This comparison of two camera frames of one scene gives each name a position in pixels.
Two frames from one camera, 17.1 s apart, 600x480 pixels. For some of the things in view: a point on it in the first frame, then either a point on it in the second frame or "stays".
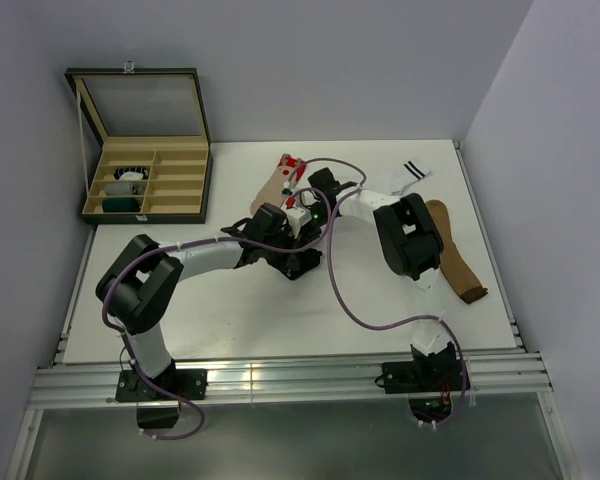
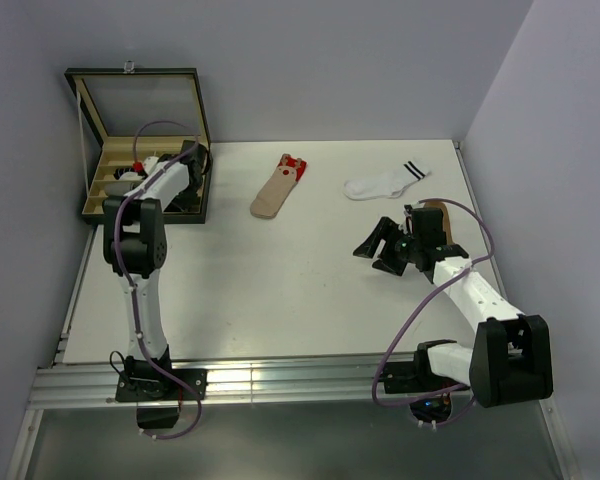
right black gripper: x=307 y=232 → x=385 y=229
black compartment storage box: x=146 y=145 stays
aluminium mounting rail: x=353 y=378 stays
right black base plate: x=422 y=376 stays
